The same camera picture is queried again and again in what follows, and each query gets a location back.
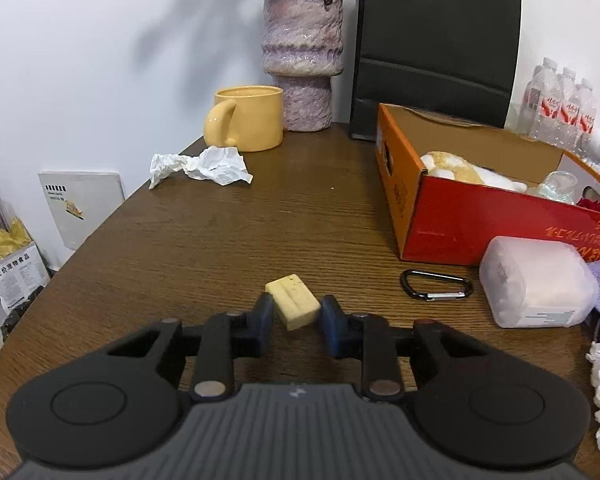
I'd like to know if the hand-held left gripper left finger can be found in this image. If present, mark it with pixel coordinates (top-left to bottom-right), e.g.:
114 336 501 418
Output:
97 292 275 403

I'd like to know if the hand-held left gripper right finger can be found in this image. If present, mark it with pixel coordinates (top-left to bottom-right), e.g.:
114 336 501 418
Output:
320 295 496 403

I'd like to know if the yellow rectangular eraser block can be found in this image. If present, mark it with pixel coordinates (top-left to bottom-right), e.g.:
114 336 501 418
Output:
265 273 322 332

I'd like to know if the orange cardboard shoe box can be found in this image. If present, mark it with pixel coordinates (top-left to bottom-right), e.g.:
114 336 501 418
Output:
375 103 600 267

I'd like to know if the black carabiner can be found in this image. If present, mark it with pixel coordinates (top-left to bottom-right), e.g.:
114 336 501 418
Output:
400 269 475 303

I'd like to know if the crumpled white paper tissue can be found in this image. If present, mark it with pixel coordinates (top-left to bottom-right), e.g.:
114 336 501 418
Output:
148 146 254 190

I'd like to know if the yellow ceramic mug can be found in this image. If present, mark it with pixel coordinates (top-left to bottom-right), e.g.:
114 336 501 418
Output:
203 85 285 153

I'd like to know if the white and orange plush toy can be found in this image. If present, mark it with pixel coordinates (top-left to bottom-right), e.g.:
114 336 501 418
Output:
420 151 528 193

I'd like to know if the white flat board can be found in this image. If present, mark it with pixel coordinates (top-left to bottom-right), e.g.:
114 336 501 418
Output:
38 170 126 251

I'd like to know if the printed cardboard carton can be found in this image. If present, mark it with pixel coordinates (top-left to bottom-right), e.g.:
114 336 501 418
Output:
0 241 51 317

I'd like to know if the yellow plastic bag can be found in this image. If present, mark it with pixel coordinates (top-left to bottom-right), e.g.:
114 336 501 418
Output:
0 217 34 264

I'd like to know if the purple textured ceramic vase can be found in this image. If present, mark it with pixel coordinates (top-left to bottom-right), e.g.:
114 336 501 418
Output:
261 0 345 132

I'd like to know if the black paper bag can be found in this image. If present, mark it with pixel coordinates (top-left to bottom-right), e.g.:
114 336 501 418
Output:
349 0 522 142

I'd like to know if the clear plastic water bottle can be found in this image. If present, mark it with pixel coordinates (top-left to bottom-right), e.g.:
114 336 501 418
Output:
571 78 597 156
521 57 561 142
545 67 579 152

